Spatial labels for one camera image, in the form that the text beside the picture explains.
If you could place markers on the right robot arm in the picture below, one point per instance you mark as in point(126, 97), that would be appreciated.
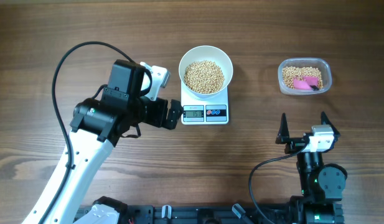
point(321, 184)

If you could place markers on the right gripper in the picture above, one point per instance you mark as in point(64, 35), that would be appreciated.
point(283, 137)

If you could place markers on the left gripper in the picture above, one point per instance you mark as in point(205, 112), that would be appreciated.
point(159, 119)

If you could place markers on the soybeans in bowl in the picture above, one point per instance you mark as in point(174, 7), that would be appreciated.
point(204, 77)

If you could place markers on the white bowl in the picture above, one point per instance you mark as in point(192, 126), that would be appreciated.
point(210, 53)

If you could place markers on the clear plastic container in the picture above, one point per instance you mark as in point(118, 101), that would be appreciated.
point(306, 62)

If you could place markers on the pile of soybeans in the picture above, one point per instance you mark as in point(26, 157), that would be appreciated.
point(290, 73)

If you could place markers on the pink plastic scoop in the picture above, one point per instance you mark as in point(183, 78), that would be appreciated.
point(307, 83)

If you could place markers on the white digital kitchen scale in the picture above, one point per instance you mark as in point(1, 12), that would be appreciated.
point(204, 109)

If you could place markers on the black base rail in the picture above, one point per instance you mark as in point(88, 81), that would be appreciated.
point(108, 210)

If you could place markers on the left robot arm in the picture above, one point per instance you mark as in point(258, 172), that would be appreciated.
point(130, 97)

